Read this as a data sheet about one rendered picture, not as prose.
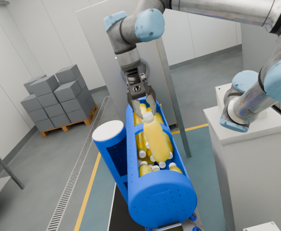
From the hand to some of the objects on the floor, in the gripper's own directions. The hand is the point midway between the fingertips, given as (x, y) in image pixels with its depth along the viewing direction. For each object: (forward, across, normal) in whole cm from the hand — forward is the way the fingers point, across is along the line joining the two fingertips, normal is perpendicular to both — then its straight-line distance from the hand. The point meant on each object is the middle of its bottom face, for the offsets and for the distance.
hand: (147, 115), depth 73 cm
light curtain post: (+146, -27, -132) cm, 198 cm away
